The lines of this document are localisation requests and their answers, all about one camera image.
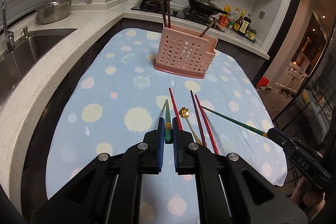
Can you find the red bag on floor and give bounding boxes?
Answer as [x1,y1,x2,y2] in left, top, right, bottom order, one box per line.
[256,76,270,90]

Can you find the green chopstick group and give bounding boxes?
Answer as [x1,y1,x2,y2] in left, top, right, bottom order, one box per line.
[201,106,268,138]

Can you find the green chopstick pair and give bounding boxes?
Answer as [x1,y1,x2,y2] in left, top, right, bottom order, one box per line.
[165,100,173,144]

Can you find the clear oil bottle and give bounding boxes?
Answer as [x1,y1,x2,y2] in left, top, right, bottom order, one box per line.
[231,7,240,22]

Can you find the small green lid jar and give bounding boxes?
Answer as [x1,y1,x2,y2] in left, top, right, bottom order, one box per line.
[227,20,235,30]

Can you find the black gas stove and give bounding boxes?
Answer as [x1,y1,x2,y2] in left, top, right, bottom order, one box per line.
[131,0,216,26]

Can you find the brown sauce bottle yellow cap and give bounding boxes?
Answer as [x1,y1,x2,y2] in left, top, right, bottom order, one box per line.
[232,10,245,32]

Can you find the red chopstick group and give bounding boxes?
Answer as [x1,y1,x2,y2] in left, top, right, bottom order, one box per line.
[195,94,219,155]

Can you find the dark maroon chopstick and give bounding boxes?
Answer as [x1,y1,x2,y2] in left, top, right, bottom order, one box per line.
[167,0,171,28]
[160,2,168,27]

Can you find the blue polka dot tablecloth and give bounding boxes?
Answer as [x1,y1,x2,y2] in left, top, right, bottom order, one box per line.
[45,27,288,224]

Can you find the gold flower spoon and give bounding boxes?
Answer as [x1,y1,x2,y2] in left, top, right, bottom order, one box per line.
[179,107,203,145]

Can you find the stainless steel pot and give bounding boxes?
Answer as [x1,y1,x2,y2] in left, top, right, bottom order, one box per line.
[37,0,74,24]

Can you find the pink perforated utensil holder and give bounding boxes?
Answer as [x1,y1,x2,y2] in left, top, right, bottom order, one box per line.
[154,25,218,79]

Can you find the stainless steel sink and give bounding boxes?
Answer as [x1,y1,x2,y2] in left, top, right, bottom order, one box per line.
[0,28,76,107]

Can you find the chrome sink faucet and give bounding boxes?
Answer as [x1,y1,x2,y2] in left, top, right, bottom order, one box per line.
[1,0,15,53]

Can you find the red instant noodle cup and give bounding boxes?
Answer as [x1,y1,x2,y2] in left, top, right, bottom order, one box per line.
[218,14,230,28]

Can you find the small jars on tray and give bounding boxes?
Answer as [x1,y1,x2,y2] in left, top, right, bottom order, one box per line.
[245,27,257,43]

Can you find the dark soy sauce bottle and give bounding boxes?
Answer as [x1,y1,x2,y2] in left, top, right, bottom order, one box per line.
[237,16,252,36]

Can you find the black wok with lid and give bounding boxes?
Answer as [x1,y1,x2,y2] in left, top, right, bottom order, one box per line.
[188,0,226,16]

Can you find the right hand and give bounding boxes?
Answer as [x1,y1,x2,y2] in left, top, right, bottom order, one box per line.
[289,177,325,222]

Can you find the soap dispenser pump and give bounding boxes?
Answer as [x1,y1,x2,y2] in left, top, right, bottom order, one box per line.
[21,26,29,39]

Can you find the purple chopstick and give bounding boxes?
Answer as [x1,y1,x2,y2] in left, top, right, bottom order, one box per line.
[190,90,207,147]

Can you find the dark brown chopstick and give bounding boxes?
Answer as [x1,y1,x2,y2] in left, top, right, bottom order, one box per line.
[199,18,217,38]

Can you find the red chopstick pair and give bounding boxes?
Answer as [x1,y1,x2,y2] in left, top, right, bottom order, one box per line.
[169,88,183,130]

